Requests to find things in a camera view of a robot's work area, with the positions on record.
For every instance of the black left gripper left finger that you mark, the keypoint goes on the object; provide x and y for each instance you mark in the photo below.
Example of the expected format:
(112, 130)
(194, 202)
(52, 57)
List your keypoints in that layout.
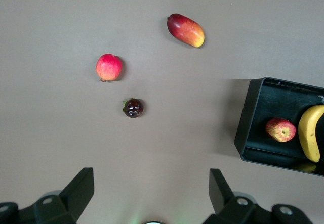
(76, 191)

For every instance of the red apple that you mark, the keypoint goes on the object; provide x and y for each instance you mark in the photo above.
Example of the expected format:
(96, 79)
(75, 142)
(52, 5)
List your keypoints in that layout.
(108, 67)
(279, 130)

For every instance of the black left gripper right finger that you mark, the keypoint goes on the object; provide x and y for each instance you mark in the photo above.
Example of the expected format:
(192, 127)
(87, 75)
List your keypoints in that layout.
(220, 193)

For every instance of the black plastic box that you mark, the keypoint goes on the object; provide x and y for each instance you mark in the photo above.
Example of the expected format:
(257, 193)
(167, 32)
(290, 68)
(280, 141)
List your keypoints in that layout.
(249, 112)

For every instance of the red yellow mango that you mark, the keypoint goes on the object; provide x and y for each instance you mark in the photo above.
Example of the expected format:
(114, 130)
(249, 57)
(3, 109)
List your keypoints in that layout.
(186, 30)

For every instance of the dark purple plum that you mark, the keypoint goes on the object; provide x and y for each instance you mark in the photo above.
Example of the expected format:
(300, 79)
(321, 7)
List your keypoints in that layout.
(134, 108)

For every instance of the yellow banana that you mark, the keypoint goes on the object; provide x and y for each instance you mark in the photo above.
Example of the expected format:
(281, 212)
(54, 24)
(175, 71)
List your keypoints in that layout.
(307, 128)

